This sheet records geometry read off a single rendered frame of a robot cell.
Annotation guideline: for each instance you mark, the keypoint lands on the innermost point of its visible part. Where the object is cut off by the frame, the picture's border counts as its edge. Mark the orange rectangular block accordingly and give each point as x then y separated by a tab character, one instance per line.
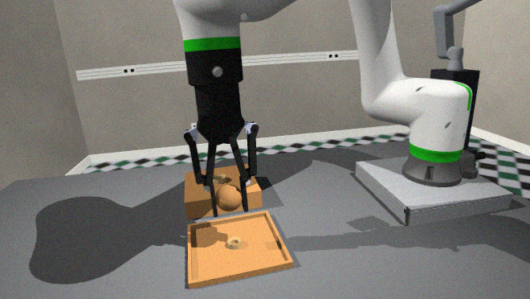
198	202

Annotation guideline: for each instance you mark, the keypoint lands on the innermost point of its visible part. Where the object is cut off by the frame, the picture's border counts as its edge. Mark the tan ball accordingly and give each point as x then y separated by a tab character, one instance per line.
229	197

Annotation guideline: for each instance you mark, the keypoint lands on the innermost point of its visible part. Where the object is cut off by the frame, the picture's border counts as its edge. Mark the orange shallow rimmed tray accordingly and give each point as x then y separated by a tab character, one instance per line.
225	247

